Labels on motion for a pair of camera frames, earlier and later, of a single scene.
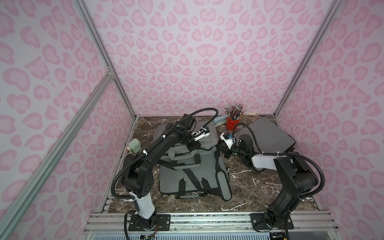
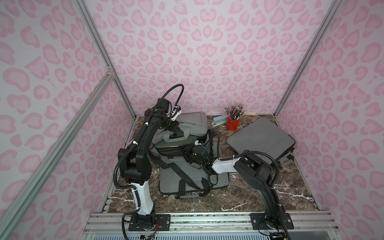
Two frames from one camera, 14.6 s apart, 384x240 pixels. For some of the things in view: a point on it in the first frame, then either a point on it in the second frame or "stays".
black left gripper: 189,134 -> 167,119
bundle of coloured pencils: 236,112 stays
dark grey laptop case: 268,135 stays
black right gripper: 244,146 -> 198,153
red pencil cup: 230,124 stays
